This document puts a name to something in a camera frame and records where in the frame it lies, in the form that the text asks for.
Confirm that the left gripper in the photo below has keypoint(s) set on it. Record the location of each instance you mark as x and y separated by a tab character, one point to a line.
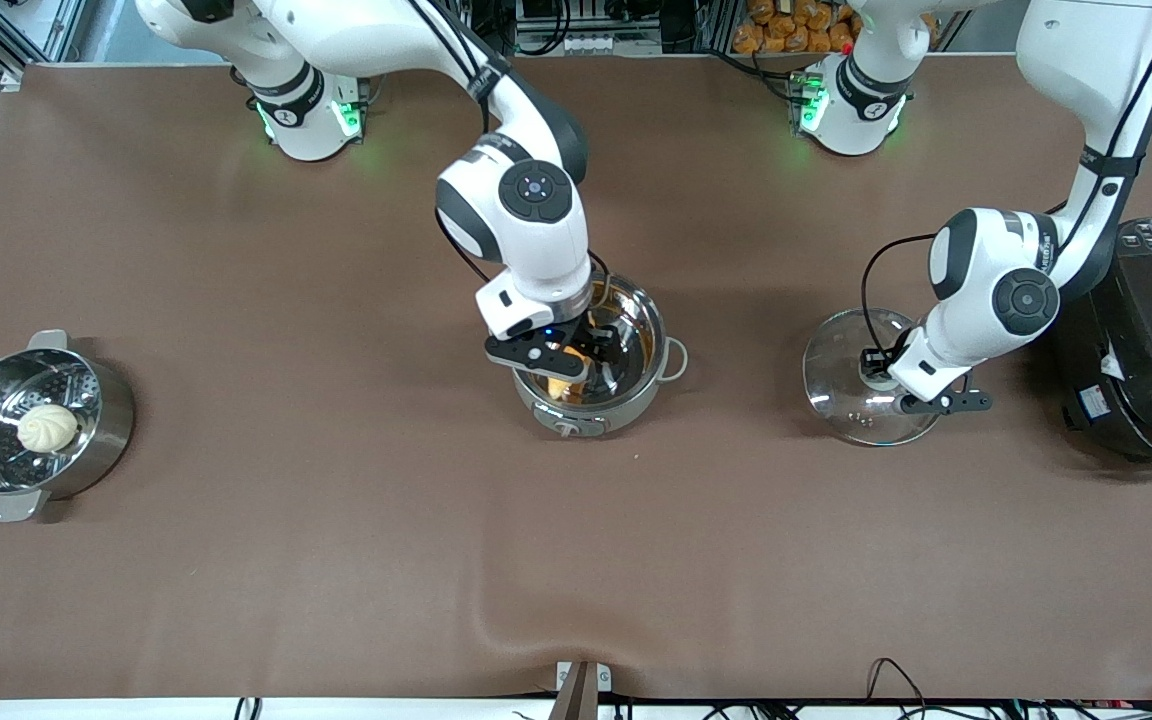
873	361

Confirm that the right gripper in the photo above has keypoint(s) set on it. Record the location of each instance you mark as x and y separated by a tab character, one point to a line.
603	338

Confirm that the yellow corn cob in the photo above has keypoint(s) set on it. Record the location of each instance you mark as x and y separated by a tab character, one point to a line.
564	385

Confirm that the glass pot lid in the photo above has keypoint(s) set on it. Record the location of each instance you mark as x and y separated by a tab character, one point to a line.
836	400

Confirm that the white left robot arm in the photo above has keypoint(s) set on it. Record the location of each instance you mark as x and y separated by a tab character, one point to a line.
986	270

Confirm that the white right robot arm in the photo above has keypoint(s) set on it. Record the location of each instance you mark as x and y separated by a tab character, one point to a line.
526	240

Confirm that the steel cooking pot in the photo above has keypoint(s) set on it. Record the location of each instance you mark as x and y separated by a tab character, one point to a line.
641	340

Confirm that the brown table cloth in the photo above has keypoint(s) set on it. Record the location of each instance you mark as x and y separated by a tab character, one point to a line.
636	560

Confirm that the long white power strip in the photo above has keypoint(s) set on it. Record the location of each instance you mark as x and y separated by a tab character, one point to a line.
591	43

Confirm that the grey metal table clamp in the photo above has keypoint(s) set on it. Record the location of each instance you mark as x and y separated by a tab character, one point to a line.
581	690

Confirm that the pile of orange snacks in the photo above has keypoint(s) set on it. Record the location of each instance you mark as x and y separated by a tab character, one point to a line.
776	30

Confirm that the white steamed bun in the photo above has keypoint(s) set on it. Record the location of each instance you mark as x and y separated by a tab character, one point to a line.
48	428

